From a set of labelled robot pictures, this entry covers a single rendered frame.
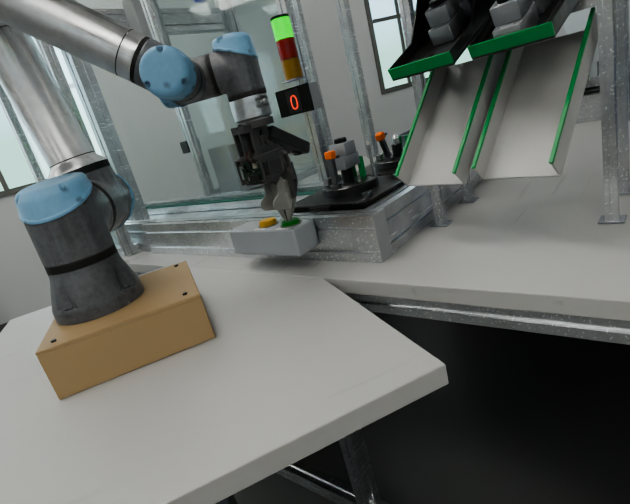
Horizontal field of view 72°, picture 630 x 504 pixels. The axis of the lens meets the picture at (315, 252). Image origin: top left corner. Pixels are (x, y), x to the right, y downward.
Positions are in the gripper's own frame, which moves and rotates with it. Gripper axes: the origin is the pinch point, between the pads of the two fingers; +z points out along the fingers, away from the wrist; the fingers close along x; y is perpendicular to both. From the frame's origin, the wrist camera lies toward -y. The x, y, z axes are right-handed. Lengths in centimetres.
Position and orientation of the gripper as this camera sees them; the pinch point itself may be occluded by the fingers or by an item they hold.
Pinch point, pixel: (289, 214)
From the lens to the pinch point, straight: 93.0
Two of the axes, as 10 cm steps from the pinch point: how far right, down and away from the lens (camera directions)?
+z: 2.5, 9.2, 3.1
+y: -6.0, 4.0, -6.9
